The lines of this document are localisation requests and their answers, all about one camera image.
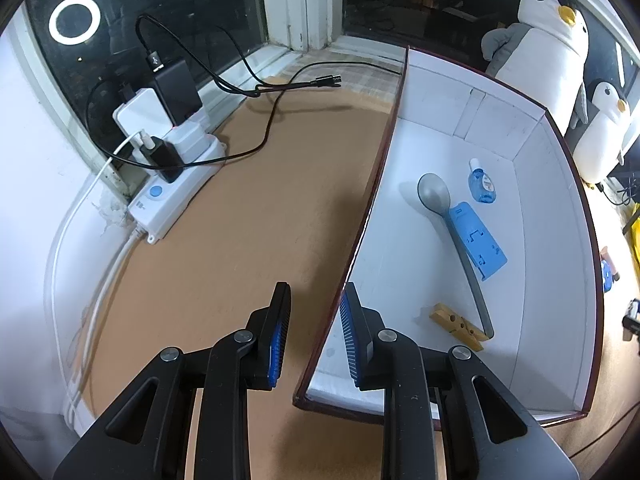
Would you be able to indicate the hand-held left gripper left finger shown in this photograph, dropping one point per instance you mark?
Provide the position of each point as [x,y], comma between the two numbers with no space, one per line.
[277,355]

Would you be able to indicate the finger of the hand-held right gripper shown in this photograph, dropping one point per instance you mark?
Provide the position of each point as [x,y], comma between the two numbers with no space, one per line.
[632,322]

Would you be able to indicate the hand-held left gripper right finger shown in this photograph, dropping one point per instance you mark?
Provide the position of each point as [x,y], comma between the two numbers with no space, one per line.
[350,340]

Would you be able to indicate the blue round lid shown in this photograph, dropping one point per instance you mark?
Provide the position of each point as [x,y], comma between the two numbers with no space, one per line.
[607,277]

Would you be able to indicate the white cardboard box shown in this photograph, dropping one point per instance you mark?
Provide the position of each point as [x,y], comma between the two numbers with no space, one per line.
[415,270]

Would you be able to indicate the wooden clothespin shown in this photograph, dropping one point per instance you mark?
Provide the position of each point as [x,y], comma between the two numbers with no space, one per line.
[455,325]

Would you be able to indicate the blue plastic holder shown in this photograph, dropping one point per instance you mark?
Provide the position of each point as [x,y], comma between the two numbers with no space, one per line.
[475,240]

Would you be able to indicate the grey plastic spoon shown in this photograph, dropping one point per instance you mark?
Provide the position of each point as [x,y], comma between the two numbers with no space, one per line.
[434,192]

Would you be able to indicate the blue eye drop bottle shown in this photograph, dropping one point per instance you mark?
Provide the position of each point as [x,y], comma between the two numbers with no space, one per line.
[482,185]

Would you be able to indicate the yellow object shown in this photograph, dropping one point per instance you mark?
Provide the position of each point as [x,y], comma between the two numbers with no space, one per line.
[635,232]

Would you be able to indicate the small penguin plush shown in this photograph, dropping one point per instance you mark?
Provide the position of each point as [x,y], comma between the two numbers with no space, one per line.
[600,140]

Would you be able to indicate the white power strip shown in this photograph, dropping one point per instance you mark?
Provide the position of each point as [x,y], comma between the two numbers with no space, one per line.
[160,200]

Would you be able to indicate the black USB charger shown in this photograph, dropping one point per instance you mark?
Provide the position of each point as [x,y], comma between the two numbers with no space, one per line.
[162,157]

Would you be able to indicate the white plug adapter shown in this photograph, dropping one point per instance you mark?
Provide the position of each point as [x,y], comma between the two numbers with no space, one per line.
[192,142]

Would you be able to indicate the white flat power adapter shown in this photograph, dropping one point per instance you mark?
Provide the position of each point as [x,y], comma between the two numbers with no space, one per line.
[142,110]

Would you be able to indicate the large penguin plush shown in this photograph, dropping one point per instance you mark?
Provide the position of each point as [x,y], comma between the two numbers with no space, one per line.
[542,55]

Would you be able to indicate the black power adapter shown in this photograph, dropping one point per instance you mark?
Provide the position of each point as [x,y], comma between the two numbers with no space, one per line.
[175,87]

